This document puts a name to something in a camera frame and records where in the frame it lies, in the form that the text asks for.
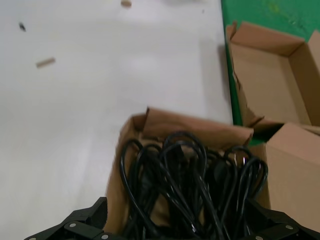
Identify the tangled black power cables pile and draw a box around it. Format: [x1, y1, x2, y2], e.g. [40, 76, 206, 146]
[207, 146, 251, 181]

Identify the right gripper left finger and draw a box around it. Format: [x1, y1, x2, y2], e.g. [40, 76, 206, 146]
[27, 196, 111, 240]

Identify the black power cable bundle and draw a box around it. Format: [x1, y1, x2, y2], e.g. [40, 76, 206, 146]
[119, 131, 270, 240]

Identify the cardboard box round hole flap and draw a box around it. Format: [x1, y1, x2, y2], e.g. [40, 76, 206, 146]
[103, 106, 320, 240]

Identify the cardboard box oval hole flap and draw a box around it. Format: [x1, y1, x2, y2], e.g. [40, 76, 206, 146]
[225, 21, 320, 129]

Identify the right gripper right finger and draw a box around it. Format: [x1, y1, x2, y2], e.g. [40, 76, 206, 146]
[239, 199, 320, 240]

